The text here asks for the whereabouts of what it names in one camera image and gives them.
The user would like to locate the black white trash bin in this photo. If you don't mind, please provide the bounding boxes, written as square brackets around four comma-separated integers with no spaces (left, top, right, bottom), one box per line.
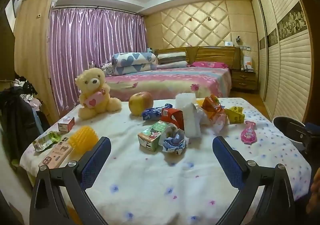
[272,116,306,151]

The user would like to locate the yellow snack wrapper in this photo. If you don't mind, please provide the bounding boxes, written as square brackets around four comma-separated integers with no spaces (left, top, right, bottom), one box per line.
[225,106,245,124]

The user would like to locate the white plastic bag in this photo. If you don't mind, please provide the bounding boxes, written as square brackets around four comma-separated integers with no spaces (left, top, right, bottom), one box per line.
[197,107,227,135]

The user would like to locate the orange Ovaltine wrapper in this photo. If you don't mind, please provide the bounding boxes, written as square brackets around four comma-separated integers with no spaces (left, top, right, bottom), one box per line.
[201,94,226,126]

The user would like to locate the blue white paper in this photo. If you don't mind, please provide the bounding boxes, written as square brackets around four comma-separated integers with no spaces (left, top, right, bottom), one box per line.
[158,123,186,155]

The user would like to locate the green milk carton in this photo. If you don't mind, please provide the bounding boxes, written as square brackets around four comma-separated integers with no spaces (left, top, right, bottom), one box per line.
[137,121,169,152]

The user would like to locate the white foam net sleeve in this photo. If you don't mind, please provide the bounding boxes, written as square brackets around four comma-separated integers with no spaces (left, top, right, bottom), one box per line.
[175,93,201,139]

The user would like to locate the red snack bag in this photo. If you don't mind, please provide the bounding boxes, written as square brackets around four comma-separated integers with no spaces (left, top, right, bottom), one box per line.
[160,108,184,130]

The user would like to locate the blue snack wrapper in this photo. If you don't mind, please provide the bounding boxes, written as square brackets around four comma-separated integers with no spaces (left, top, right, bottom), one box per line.
[142,107,163,121]

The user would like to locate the yellow foam fruit net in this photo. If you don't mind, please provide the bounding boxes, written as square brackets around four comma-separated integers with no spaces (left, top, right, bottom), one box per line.
[196,98,204,107]

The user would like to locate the person's right hand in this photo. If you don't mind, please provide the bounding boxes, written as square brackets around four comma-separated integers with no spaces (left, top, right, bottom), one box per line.
[306,168,320,214]

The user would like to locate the pink toy bottle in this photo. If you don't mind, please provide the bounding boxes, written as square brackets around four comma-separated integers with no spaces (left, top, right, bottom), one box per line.
[240,121,257,145]

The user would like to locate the clear green plastic pack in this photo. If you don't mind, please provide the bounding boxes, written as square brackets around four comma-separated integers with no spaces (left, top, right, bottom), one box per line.
[33,131,61,152]

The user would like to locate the yellow spiky ball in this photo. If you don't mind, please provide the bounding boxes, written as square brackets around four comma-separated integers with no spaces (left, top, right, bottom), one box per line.
[68,126,99,155]

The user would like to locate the small red white box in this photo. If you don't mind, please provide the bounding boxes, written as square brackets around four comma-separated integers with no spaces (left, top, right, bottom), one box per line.
[57,116,75,133]

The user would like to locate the wooden nightstand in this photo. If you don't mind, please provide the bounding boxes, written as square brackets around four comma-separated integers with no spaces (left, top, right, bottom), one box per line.
[231,69,258,91]

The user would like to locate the pile of clothes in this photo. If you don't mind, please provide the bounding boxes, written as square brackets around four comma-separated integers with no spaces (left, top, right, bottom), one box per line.
[1,74,49,165]

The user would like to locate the items on nightstand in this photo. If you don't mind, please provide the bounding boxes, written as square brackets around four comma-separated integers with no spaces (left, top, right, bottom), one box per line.
[241,56,254,72]

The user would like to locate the wooden headboard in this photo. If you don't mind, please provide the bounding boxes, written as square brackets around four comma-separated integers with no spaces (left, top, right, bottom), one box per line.
[155,47,241,70]

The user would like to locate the louvered sliding closet doors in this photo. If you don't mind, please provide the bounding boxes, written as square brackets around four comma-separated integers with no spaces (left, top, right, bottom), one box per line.
[259,0,312,121]

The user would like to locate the bed with pink sheet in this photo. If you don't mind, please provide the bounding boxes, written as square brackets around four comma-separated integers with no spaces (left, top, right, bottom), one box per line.
[105,66,232,101]

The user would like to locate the cream teddy bear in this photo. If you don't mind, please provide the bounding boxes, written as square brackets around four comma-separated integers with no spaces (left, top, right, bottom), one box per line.
[75,68,121,120]

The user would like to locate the white floral blanket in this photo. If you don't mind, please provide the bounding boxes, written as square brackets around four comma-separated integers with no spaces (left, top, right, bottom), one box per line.
[19,97,313,225]

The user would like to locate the pink pillow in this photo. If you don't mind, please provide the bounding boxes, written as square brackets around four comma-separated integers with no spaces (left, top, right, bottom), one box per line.
[190,61,228,69]

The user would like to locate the red yellow apple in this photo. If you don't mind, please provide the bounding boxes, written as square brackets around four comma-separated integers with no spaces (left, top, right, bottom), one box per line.
[129,91,153,116]

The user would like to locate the striped pillows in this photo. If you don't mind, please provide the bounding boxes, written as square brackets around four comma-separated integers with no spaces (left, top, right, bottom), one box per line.
[157,52,188,69]

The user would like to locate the heart pattern folded quilt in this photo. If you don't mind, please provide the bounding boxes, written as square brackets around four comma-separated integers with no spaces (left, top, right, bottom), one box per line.
[112,52,157,76]

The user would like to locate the purple curtain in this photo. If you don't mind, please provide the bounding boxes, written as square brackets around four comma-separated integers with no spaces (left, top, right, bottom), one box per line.
[48,8,147,115]

